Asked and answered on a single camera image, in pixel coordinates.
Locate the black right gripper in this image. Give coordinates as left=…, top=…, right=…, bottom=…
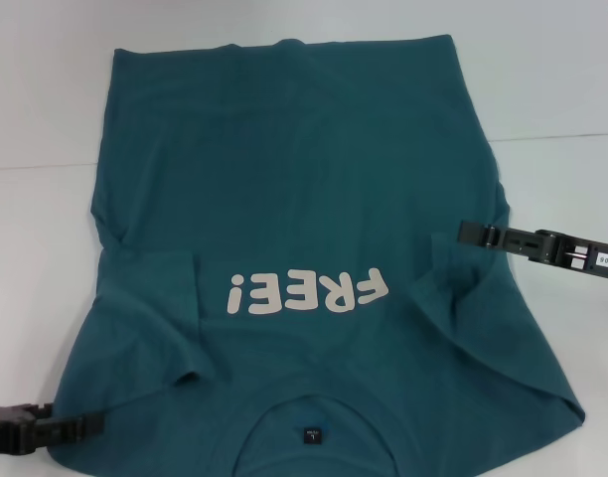
left=456, top=220, right=608, bottom=285

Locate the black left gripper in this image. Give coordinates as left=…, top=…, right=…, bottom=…
left=0, top=400, right=107, bottom=457

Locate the teal t-shirt with FREE print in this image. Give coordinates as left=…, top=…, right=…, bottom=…
left=50, top=34, right=587, bottom=477

